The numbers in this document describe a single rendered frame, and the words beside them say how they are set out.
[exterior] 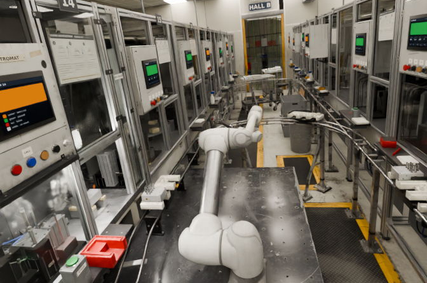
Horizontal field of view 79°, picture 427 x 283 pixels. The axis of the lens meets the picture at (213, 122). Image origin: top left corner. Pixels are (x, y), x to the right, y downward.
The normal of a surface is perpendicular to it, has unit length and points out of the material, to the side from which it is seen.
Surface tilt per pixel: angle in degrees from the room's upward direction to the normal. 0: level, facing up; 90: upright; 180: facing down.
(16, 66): 90
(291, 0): 90
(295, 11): 90
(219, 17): 90
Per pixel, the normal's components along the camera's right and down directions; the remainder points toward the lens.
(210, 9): -0.18, 0.29
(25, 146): 0.98, -0.05
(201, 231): -0.18, -0.65
